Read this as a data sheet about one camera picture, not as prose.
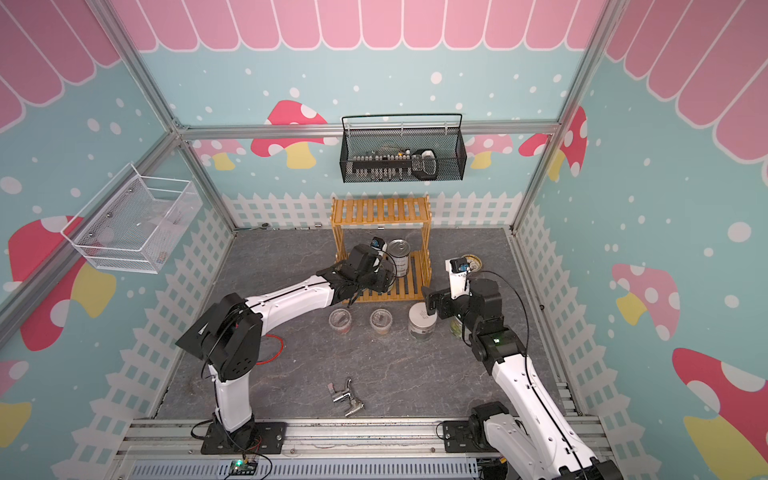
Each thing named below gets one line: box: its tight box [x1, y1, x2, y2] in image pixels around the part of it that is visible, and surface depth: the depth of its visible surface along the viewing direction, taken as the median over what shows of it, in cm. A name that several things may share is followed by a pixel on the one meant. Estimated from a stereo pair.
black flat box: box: [175, 303, 218, 360], surface depth 92 cm
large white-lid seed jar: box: [408, 301, 438, 341], surface depth 87 cm
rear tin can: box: [388, 239, 411, 278], surface depth 99 cm
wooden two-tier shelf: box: [330, 195, 433, 302], surface depth 91 cm
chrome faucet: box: [333, 378, 365, 417], surface depth 80 cm
